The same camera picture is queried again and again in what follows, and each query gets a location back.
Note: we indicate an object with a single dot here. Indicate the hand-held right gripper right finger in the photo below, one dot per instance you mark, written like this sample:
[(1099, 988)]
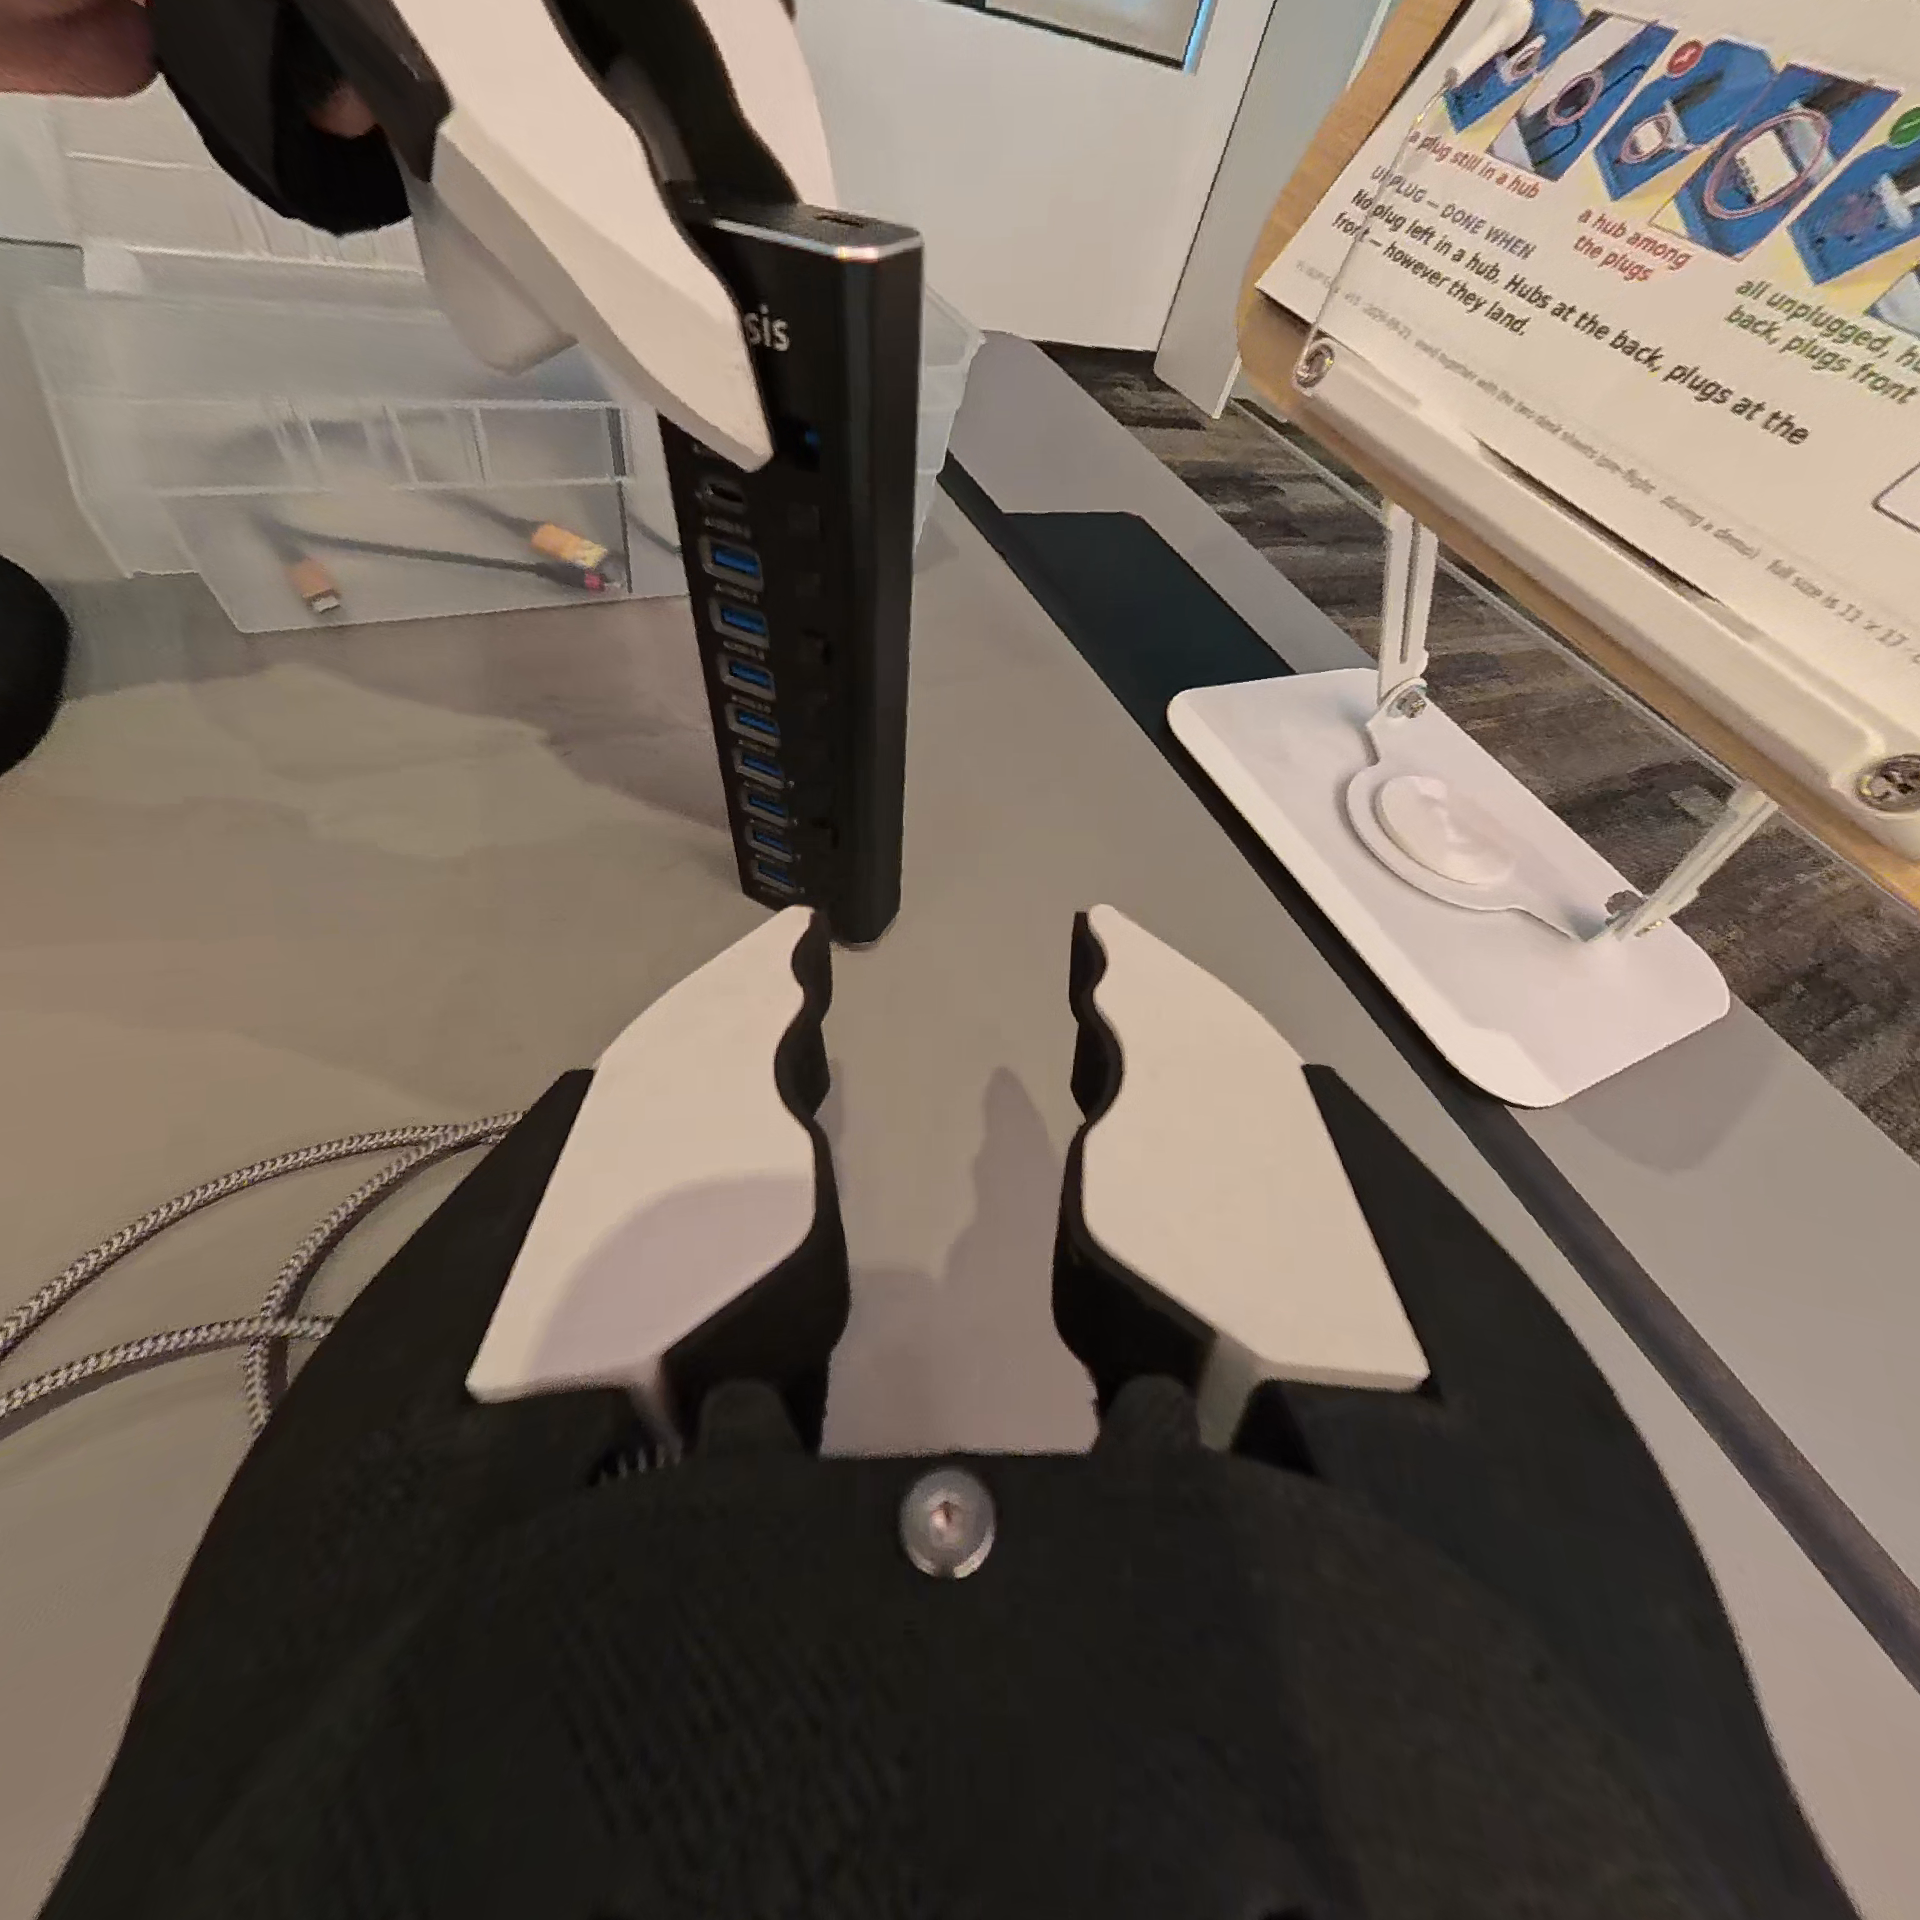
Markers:
[(1227, 1198)]

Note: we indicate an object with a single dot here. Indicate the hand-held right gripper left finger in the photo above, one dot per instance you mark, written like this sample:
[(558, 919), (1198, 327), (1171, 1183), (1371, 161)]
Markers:
[(662, 1184)]

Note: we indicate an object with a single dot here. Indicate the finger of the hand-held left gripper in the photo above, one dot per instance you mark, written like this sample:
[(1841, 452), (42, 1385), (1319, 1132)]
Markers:
[(584, 211), (702, 123)]

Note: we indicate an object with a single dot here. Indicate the black usb hub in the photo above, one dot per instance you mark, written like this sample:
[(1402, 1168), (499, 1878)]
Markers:
[(855, 597)]

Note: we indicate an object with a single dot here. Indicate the person's left hand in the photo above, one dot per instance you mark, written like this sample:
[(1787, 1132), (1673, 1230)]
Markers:
[(71, 36)]

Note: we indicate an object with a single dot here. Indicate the clear plastic container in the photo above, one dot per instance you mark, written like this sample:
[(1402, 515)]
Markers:
[(377, 437)]

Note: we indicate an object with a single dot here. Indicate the white document stand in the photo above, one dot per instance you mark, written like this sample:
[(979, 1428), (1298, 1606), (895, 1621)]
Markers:
[(1319, 811)]

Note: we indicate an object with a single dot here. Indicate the black round object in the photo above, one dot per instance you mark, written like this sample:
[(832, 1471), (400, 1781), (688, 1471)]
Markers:
[(24, 661)]

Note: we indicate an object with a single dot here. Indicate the printed instruction sheet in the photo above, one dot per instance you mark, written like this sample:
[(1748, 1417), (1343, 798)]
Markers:
[(1633, 301)]

